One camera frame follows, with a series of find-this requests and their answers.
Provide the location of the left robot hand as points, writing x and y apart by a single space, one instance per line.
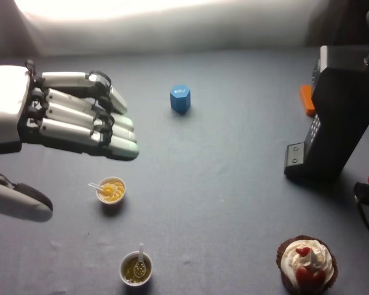
6 107

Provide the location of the black box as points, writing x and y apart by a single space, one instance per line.
338 123

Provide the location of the orange triangle block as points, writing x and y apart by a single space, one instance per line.
307 99

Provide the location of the small bowl of yellow noodles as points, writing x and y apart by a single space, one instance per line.
111 190

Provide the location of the blue hexagonal block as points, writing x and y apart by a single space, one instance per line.
180 99

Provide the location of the white curtain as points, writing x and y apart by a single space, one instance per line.
172 27

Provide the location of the small bowl of green soup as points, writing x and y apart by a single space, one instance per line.
136 270

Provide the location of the grey table cloth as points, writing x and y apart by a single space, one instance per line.
218 184

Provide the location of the toy cupcake with cream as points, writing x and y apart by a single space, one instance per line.
307 264

